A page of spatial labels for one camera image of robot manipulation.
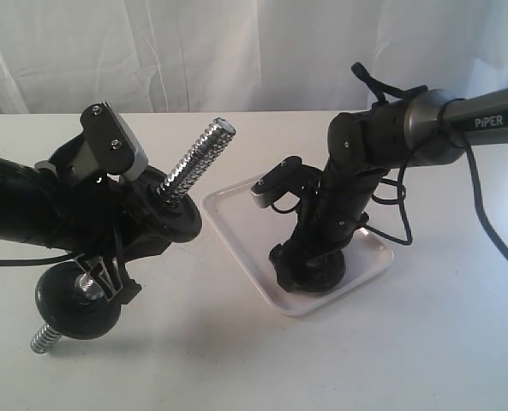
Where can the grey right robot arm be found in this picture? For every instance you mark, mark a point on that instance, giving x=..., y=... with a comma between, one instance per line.
x=425, y=128

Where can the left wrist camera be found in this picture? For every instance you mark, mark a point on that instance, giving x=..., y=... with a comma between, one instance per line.
x=113, y=144

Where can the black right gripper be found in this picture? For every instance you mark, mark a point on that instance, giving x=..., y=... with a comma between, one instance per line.
x=325, y=223

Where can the white rectangular plastic tray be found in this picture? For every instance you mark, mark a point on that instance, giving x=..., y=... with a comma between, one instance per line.
x=250, y=233

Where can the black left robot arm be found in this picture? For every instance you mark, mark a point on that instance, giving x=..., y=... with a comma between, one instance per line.
x=26, y=212

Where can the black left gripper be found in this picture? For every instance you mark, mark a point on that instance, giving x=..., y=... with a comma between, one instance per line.
x=88, y=203

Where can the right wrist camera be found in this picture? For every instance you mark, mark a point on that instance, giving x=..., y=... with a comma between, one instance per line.
x=287, y=177

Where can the white backdrop curtain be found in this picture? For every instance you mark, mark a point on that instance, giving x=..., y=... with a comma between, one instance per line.
x=200, y=56

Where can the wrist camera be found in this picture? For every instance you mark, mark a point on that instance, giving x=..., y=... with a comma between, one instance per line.
x=113, y=144
x=287, y=177

